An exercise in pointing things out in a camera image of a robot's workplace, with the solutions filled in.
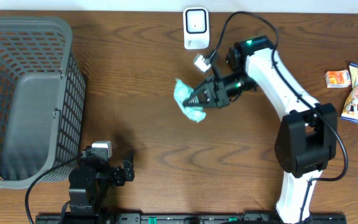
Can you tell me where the mint green tissue pack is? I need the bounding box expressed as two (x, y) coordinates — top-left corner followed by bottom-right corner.
(173, 79), (206, 123)

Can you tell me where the small orange box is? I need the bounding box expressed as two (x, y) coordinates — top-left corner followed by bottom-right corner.
(324, 70), (351, 88)

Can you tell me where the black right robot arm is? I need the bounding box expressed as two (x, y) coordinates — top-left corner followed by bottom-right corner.
(174, 35), (337, 223)

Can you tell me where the white barcode scanner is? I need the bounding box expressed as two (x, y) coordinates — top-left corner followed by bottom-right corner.
(183, 7), (210, 50)

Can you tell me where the dark grey plastic basket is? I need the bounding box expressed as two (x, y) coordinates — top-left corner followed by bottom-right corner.
(0, 17), (86, 189)

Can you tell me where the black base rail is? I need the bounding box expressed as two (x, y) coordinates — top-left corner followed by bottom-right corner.
(35, 213), (347, 224)

